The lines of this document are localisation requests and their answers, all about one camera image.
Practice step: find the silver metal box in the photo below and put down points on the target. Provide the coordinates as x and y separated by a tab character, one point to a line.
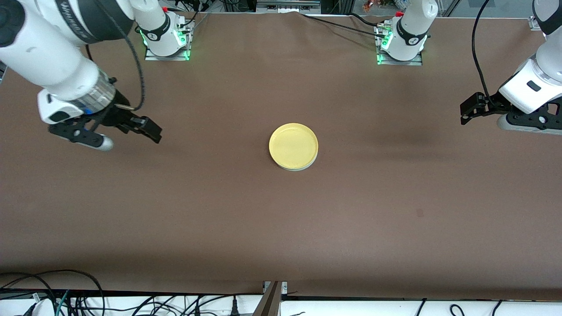
287	5

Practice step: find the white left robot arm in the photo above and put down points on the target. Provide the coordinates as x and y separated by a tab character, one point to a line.
527	87

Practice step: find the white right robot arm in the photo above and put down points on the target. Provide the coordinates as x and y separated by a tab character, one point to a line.
44	57

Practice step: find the aluminium profile beam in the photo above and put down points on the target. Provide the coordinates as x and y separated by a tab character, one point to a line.
270	303

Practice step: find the black power plug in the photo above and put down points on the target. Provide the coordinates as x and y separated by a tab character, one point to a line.
235	309

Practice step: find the pale green round plate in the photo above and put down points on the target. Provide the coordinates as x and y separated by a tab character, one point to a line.
303	169

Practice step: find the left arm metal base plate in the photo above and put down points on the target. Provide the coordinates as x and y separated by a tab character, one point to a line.
417	62

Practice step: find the white lower shelf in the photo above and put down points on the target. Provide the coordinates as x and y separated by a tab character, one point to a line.
351	309

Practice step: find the yellow round plate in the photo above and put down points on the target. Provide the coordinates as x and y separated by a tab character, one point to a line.
293	145

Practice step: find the small metal bracket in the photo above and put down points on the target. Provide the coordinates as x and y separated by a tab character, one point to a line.
284	287

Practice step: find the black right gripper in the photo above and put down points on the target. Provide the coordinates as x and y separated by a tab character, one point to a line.
113	115

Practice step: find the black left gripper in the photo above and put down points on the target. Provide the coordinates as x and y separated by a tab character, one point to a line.
492	103

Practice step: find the brown table cover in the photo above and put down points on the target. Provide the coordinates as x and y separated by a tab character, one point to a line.
281	219

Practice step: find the white rounded device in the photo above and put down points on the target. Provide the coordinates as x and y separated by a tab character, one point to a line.
44	307

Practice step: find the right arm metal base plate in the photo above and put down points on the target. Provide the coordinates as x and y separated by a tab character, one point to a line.
151	56

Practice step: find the aluminium frame corner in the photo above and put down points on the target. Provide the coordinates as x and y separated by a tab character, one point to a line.
534	24

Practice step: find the small orange object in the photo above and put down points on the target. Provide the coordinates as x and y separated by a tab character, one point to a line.
371	5

